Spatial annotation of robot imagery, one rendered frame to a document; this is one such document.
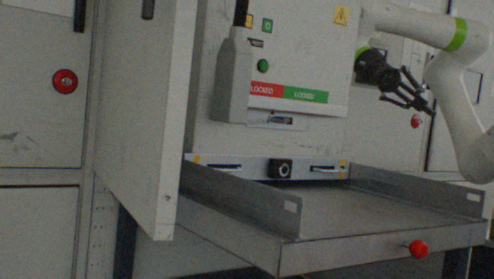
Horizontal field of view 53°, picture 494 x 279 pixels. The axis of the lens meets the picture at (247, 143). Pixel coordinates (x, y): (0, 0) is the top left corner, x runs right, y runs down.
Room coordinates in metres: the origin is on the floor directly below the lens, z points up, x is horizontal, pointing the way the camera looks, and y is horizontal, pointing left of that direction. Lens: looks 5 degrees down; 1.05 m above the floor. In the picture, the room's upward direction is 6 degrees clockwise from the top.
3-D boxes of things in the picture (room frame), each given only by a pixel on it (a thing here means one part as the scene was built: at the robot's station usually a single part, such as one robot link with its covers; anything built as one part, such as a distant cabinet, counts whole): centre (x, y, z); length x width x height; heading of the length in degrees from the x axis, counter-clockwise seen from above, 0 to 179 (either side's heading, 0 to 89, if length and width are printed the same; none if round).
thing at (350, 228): (1.19, -0.11, 0.82); 0.68 x 0.62 x 0.06; 37
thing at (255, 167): (1.25, -0.07, 0.90); 0.54 x 0.05 x 0.06; 128
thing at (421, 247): (0.90, -0.33, 0.82); 0.04 x 0.03 x 0.03; 37
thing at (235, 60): (1.05, 0.05, 1.09); 0.08 x 0.05 x 0.17; 38
